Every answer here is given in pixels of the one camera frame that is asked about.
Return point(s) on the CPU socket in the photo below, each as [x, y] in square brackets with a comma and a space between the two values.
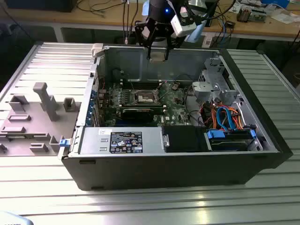
[145, 98]

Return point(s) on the metal finned cooler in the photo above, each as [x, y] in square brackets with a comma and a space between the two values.
[243, 15]

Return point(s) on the thin metal locking lever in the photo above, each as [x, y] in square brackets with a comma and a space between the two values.
[131, 84]

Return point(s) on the blue cardboard box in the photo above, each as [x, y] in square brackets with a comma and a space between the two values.
[276, 2]

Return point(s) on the hard disk in blue carrier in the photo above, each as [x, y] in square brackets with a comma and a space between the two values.
[229, 143]

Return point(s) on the round silver coin battery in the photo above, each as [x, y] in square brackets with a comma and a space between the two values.
[175, 87]

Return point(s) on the pale rounded device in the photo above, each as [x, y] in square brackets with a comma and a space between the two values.
[11, 219]

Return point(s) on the black monitor stand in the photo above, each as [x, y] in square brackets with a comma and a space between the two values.
[212, 11]

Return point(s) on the white label card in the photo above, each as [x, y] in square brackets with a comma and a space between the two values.
[207, 42]

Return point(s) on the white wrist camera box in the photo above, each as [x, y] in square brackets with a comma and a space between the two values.
[181, 28]

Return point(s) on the black equipment box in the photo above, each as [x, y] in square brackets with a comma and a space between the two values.
[35, 4]

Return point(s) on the silver power supply unit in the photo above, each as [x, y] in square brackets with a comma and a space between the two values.
[93, 140]

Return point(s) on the blue plastic case latch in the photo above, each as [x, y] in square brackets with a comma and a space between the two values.
[64, 143]

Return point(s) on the grey parts rack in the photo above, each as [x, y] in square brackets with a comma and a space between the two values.
[35, 131]

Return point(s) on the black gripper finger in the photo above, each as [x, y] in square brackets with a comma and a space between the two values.
[143, 32]
[173, 37]

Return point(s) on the beige plastic corner block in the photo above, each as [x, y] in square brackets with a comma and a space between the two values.
[97, 49]

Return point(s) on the green motherboard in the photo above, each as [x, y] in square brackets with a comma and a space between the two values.
[174, 105]

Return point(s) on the black open PC case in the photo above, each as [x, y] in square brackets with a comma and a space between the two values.
[164, 173]

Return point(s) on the silver metal drive cage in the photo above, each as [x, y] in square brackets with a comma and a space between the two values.
[225, 93]

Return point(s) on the small black box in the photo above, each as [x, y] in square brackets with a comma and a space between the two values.
[230, 24]

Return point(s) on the white paper sheets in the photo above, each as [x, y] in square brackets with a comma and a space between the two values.
[286, 18]

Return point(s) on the silver metal latch bracket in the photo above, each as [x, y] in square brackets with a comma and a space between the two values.
[166, 140]

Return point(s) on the black graphics card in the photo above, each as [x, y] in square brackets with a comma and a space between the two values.
[138, 114]

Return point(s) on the black plastic cover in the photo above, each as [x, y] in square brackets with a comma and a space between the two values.
[185, 138]

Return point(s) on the small electronics module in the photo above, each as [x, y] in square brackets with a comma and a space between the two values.
[257, 15]

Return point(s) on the wooden workbench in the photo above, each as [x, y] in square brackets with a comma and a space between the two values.
[70, 18]

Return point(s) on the silver-topped CPU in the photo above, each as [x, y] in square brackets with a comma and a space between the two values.
[158, 57]

